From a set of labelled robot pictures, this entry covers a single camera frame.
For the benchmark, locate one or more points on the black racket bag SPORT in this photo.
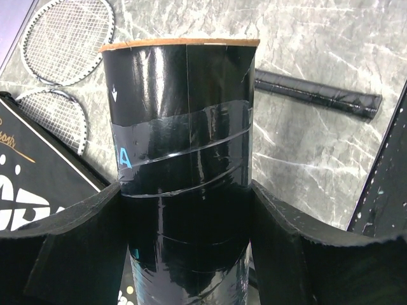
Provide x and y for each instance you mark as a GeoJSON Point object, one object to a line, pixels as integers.
{"type": "Point", "coordinates": [40, 177]}

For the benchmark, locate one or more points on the black shuttlecock tube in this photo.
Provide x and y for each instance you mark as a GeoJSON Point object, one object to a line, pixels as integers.
{"type": "Point", "coordinates": [181, 118]}

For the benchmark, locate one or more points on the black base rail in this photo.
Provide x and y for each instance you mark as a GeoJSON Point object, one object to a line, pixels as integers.
{"type": "Point", "coordinates": [381, 208]}

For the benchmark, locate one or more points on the white badminton racket left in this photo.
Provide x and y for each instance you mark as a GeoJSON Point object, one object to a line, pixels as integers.
{"type": "Point", "coordinates": [59, 113]}

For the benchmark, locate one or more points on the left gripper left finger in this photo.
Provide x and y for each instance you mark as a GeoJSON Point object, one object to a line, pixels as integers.
{"type": "Point", "coordinates": [75, 256]}

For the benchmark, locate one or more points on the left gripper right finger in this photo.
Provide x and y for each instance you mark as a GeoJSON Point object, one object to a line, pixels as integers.
{"type": "Point", "coordinates": [301, 260]}

